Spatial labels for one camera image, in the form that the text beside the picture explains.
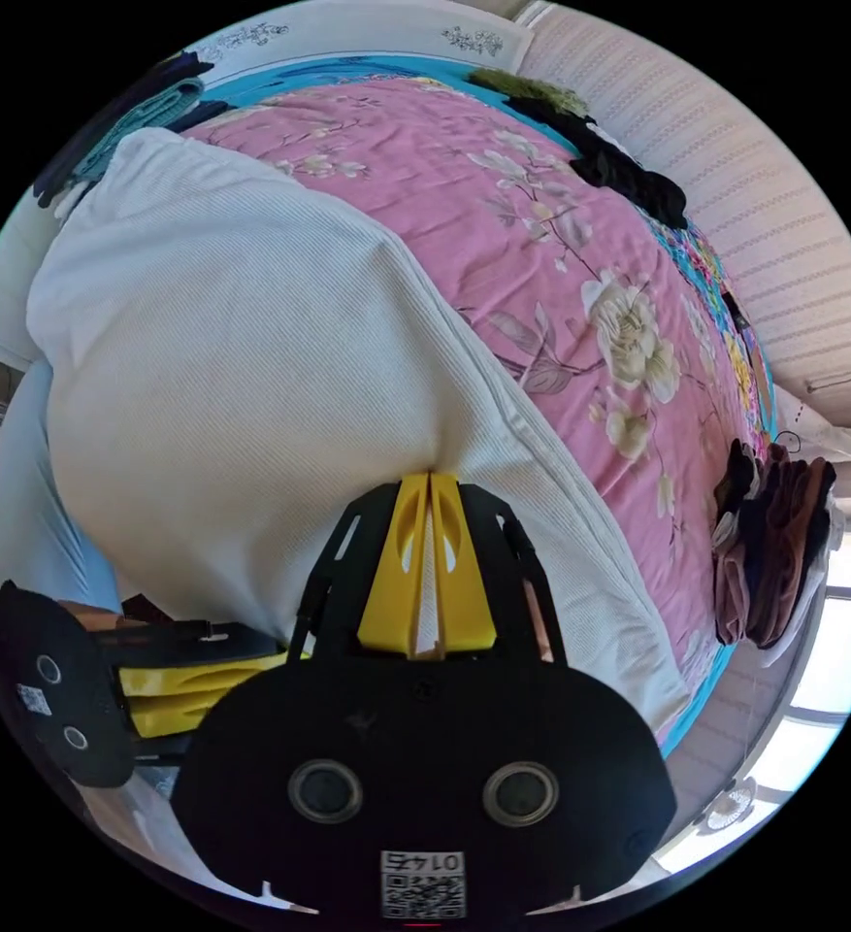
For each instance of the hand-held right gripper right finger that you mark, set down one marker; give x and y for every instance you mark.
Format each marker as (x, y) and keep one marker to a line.
(469, 590)

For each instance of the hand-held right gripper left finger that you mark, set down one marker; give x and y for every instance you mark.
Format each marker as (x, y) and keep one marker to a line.
(389, 582)

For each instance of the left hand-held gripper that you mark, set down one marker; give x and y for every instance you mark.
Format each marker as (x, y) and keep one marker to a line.
(39, 641)

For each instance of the beige pants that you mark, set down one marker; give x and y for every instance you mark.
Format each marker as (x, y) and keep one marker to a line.
(250, 379)

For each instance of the person's left hand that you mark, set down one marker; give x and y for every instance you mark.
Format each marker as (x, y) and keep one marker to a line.
(94, 617)

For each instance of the person's body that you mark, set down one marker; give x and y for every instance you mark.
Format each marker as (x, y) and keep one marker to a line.
(28, 495)

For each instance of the pile of brown clothes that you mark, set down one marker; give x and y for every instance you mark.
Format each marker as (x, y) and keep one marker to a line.
(774, 553)

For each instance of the window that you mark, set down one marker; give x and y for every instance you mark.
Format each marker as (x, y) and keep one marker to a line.
(843, 655)

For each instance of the bed with pink floral sheet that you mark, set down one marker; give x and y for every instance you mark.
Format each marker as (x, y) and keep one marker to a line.
(469, 204)

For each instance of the pile of black clothes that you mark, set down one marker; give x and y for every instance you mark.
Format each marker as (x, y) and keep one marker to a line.
(614, 160)

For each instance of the pile of teal clothes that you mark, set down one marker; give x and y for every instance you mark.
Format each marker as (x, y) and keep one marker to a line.
(141, 116)

